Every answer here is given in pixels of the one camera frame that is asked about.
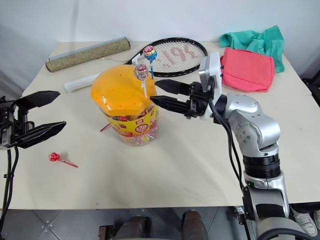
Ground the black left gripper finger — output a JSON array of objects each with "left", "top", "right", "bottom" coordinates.
[
  {"left": 14, "top": 90, "right": 62, "bottom": 109},
  {"left": 10, "top": 120, "right": 67, "bottom": 150}
]

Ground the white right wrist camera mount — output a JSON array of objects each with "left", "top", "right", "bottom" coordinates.
[{"left": 198, "top": 51, "right": 224, "bottom": 121}]

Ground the dark brown rounded shape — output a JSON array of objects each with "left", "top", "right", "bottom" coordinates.
[
  {"left": 116, "top": 215, "right": 151, "bottom": 240},
  {"left": 180, "top": 209, "right": 210, "bottom": 240}
]

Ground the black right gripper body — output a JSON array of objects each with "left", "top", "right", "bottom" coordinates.
[{"left": 184, "top": 80, "right": 214, "bottom": 120}]

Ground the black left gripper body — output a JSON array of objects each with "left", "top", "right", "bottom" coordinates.
[{"left": 0, "top": 95, "right": 35, "bottom": 149}]

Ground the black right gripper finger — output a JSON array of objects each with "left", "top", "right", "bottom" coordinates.
[
  {"left": 149, "top": 95, "right": 191, "bottom": 116},
  {"left": 154, "top": 79, "right": 193, "bottom": 96}
]

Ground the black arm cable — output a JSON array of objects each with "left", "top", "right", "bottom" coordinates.
[
  {"left": 206, "top": 76, "right": 251, "bottom": 201},
  {"left": 0, "top": 145, "right": 20, "bottom": 219}
]

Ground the olive patterned rolled mat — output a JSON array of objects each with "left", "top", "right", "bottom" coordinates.
[{"left": 45, "top": 36, "right": 132, "bottom": 74}]

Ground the pink fabric bag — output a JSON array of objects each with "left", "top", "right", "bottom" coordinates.
[{"left": 220, "top": 47, "right": 276, "bottom": 93}]

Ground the blue wrapped lollipop blue stick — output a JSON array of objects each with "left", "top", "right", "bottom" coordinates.
[{"left": 143, "top": 45, "right": 158, "bottom": 79}]

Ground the red wrapped lollipop red stick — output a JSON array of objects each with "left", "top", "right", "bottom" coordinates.
[{"left": 48, "top": 151, "right": 79, "bottom": 169}]

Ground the black tennis racket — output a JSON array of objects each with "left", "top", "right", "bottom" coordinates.
[{"left": 123, "top": 37, "right": 209, "bottom": 78}]

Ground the pink wrapped lollipop white stick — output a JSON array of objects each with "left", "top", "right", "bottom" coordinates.
[{"left": 133, "top": 63, "right": 149, "bottom": 98}]

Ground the orange perforated jar lid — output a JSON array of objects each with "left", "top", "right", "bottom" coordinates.
[{"left": 90, "top": 64, "right": 158, "bottom": 117}]

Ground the teal cloth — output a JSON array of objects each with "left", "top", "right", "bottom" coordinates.
[{"left": 219, "top": 24, "right": 286, "bottom": 74}]

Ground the white sneaker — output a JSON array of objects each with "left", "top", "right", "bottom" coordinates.
[{"left": 290, "top": 205, "right": 318, "bottom": 237}]

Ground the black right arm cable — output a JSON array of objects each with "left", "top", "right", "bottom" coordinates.
[{"left": 206, "top": 76, "right": 251, "bottom": 201}]

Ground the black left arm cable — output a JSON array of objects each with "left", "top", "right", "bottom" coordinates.
[{"left": 0, "top": 145, "right": 20, "bottom": 219}]

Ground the white paper roll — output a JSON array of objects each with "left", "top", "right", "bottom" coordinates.
[{"left": 63, "top": 72, "right": 101, "bottom": 93}]

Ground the clear printed lollipop jar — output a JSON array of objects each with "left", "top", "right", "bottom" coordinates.
[{"left": 103, "top": 102, "right": 160, "bottom": 147}]

